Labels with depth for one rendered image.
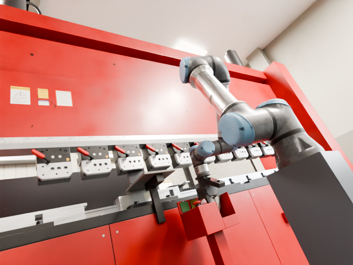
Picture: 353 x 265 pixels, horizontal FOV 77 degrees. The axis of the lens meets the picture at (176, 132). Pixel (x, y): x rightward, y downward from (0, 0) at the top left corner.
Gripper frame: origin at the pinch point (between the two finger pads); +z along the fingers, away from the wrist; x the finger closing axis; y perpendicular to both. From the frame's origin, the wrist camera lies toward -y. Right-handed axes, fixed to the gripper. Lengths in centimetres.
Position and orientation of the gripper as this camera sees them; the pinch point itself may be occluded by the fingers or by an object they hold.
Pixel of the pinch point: (218, 213)
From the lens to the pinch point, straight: 115.8
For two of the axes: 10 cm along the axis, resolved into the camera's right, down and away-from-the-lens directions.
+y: -5.0, 4.3, 7.5
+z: 2.6, 9.0, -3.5
